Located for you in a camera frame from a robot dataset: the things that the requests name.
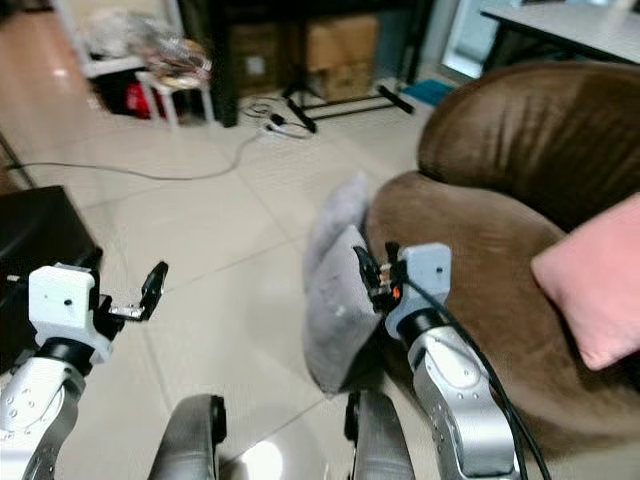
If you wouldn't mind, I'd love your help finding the white power strip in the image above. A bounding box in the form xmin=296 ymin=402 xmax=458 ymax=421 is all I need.
xmin=260 ymin=110 xmax=311 ymax=137

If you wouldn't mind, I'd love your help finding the grey left robot leg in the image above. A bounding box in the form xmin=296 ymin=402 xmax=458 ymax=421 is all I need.
xmin=148 ymin=393 xmax=227 ymax=480

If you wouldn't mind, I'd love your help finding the clear plastic bag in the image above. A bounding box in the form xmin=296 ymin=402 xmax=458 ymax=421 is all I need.
xmin=82 ymin=8 xmax=214 ymax=89

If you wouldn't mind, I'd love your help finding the grey floor cable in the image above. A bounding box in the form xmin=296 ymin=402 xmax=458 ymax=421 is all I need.
xmin=5 ymin=128 xmax=273 ymax=183

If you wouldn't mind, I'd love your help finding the grey square pillow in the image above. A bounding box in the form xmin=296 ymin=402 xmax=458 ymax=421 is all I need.
xmin=304 ymin=171 xmax=373 ymax=283
xmin=304 ymin=224 xmax=391 ymax=397

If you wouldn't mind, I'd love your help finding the small dark cardboard box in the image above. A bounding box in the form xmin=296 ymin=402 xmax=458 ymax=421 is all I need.
xmin=226 ymin=22 xmax=287 ymax=97

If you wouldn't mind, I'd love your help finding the grey top table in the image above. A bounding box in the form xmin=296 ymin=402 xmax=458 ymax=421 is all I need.
xmin=478 ymin=0 xmax=640 ymax=73

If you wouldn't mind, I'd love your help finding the pink pillow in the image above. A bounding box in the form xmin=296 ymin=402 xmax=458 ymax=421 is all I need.
xmin=530 ymin=194 xmax=640 ymax=372

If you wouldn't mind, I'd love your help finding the white stool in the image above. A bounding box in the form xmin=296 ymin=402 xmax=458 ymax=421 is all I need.
xmin=136 ymin=68 xmax=217 ymax=129

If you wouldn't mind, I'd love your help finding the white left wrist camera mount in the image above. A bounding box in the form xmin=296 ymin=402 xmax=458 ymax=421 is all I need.
xmin=27 ymin=262 xmax=107 ymax=353

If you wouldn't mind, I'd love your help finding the large cardboard box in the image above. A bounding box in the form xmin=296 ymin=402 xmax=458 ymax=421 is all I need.
xmin=304 ymin=14 xmax=379 ymax=103

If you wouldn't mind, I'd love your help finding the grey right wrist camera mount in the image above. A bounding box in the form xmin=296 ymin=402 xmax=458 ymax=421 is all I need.
xmin=384 ymin=242 xmax=454 ymax=337

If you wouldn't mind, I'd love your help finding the white shelf frame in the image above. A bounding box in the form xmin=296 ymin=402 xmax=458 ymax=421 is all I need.
xmin=52 ymin=0 xmax=191 ymax=81

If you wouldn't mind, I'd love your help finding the brown leather sofa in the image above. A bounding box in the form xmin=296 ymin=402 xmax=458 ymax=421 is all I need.
xmin=364 ymin=60 xmax=640 ymax=456

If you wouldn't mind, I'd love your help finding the blue floor mat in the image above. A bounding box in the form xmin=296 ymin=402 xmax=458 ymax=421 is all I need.
xmin=400 ymin=77 xmax=457 ymax=107

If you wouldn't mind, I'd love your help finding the grey right robot leg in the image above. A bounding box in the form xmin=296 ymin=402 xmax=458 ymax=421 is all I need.
xmin=344 ymin=389 xmax=423 ymax=480

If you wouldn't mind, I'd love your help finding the black desk frame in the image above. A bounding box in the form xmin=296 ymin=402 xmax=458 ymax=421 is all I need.
xmin=178 ymin=0 xmax=436 ymax=135

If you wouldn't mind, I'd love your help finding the grey robot leg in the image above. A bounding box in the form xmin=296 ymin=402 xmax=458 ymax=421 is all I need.
xmin=148 ymin=393 xmax=227 ymax=480
xmin=344 ymin=389 xmax=423 ymax=480

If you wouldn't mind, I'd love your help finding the red bag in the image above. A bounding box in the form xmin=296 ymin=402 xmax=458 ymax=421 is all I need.
xmin=124 ymin=82 xmax=163 ymax=119

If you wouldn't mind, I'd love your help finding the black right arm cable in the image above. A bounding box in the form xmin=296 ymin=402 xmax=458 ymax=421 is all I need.
xmin=400 ymin=278 xmax=553 ymax=480

